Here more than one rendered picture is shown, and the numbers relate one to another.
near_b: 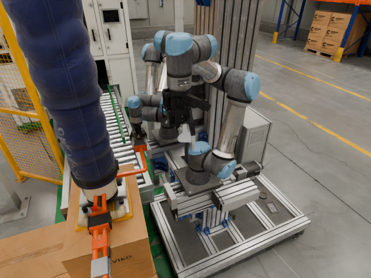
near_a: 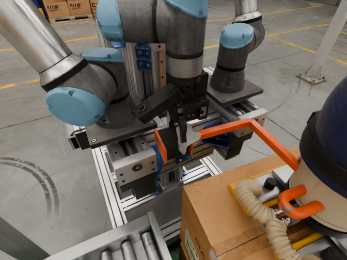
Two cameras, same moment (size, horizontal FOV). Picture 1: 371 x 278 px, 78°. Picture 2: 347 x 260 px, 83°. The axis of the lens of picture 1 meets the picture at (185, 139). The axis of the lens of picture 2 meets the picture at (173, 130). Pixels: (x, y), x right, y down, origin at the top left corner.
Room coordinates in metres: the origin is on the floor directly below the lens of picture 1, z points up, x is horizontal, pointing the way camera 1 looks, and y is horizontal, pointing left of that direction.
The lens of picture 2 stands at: (1.28, 0.70, 1.47)
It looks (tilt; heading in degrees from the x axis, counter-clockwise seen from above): 42 degrees down; 266
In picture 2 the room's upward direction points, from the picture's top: straight up
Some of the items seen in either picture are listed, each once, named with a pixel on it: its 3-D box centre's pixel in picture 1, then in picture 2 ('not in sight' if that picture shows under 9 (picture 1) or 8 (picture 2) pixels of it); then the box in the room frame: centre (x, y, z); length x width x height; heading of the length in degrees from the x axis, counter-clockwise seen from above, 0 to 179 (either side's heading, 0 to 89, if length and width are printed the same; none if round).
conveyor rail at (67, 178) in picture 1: (71, 137); not in sight; (2.20, 1.33, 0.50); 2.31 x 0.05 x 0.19; 21
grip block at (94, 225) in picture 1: (100, 222); not in sight; (0.65, 0.40, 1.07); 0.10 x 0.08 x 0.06; 107
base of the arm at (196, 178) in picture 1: (198, 170); (229, 73); (0.99, -0.07, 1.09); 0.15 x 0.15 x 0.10
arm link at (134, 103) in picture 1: (134, 106); (183, 20); (1.23, 0.30, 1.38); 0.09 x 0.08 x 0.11; 169
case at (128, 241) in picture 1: (111, 222); (284, 238); (0.88, 0.47, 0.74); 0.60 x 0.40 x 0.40; 18
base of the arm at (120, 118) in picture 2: (168, 128); (113, 103); (1.45, 0.12, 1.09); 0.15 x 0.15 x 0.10
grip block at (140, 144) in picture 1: (139, 145); (173, 142); (1.25, 0.31, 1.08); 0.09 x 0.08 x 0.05; 107
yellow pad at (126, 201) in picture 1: (120, 193); (287, 178); (0.92, 0.38, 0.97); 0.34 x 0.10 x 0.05; 17
